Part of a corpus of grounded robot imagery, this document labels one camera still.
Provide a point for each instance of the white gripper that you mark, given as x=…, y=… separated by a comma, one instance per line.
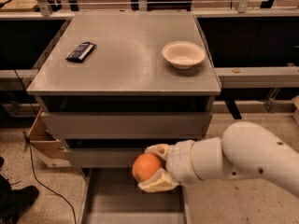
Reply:
x=180, y=160

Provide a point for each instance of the orange fruit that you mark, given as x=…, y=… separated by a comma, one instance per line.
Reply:
x=145, y=166

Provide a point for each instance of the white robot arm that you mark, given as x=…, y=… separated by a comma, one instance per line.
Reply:
x=246, y=150

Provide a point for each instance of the grey open bottom drawer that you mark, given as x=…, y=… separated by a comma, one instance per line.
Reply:
x=111, y=196

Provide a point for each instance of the grey middle drawer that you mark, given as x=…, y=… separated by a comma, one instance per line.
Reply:
x=102, y=157

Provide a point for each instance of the grey drawer cabinet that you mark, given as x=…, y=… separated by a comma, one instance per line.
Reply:
x=126, y=72

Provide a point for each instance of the grey top drawer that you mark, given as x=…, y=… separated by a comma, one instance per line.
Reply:
x=122, y=125

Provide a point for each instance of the brown cardboard box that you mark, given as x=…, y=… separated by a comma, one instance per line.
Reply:
x=48, y=149

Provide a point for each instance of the white paper bowl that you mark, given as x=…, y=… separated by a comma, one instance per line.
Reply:
x=183, y=54

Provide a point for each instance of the black shoe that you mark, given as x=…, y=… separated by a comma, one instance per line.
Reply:
x=15, y=201

